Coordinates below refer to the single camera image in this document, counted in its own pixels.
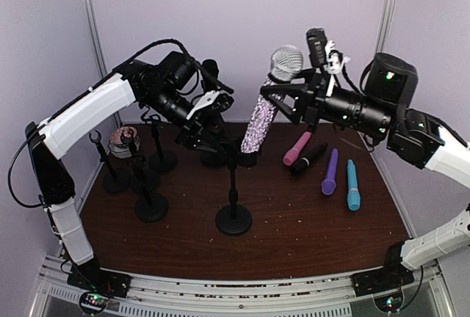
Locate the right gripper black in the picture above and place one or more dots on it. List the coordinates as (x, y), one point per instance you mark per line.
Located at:
(318, 83)

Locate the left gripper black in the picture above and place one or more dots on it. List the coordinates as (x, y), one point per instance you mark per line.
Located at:
(189, 131)

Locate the glitter mic silver head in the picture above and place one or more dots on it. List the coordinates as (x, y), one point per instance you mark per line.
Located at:
(285, 63)

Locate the black stand of purple mic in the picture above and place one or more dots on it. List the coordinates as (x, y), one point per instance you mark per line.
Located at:
(162, 160)

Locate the pink microphone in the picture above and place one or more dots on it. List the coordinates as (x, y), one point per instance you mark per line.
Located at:
(293, 153)

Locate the purple microphone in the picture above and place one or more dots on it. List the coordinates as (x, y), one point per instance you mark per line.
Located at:
(328, 185)

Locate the black stand of glitter mic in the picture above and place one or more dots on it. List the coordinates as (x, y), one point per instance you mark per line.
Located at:
(233, 219)

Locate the black stand of blue mic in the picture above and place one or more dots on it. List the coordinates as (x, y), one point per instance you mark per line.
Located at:
(151, 207)

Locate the light blue microphone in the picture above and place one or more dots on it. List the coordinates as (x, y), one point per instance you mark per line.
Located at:
(353, 194)

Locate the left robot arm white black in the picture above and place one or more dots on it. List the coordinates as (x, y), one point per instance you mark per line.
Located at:
(154, 86)

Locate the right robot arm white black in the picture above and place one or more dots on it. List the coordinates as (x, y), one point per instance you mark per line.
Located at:
(381, 111)

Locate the tape roll at back left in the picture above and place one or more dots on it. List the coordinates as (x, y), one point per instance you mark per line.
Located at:
(117, 147)

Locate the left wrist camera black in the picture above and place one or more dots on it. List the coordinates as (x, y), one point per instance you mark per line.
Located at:
(218, 104)

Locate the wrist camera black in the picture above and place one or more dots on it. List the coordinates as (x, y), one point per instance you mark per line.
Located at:
(316, 41)
(218, 104)

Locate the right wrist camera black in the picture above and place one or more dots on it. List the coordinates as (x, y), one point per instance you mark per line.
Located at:
(316, 41)

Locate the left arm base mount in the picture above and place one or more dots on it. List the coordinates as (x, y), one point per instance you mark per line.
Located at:
(97, 297)

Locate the front aluminium rail frame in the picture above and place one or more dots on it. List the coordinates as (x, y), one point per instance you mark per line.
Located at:
(324, 295)

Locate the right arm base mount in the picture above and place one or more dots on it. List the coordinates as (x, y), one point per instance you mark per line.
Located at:
(385, 286)

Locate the left aluminium corner post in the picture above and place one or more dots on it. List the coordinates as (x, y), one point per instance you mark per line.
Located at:
(94, 36)

